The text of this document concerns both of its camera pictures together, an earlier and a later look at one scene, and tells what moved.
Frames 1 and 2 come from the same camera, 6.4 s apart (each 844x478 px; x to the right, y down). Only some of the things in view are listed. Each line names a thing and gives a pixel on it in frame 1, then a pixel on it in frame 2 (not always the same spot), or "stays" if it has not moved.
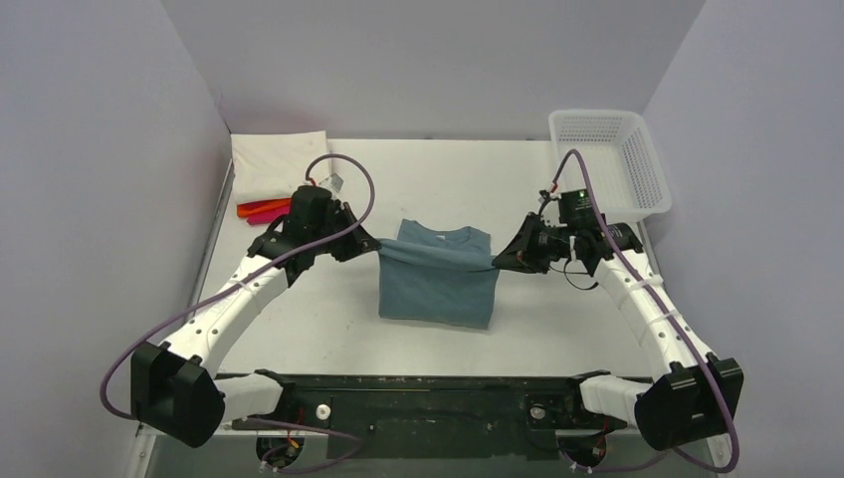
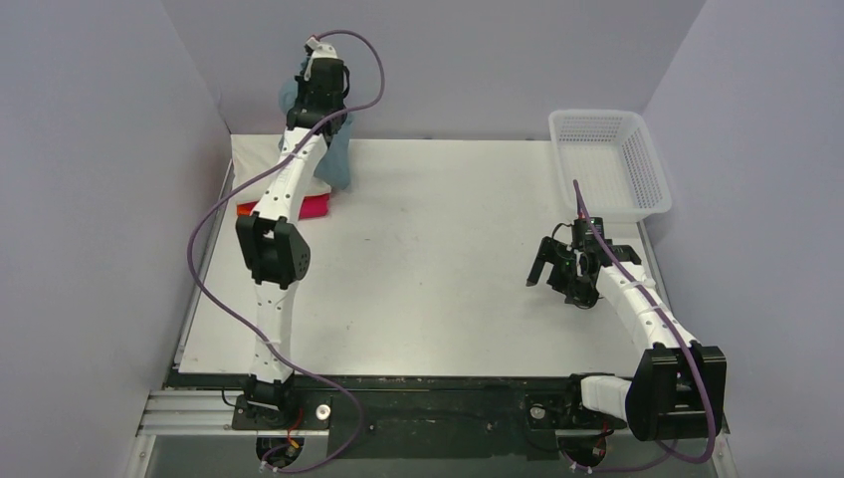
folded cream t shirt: x=270 y=165 stays
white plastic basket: x=627 y=170 stays
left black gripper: x=352 y=236 to x=316 y=110
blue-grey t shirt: x=438 y=276 to x=334 y=166
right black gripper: x=527 y=242 to x=558 y=265
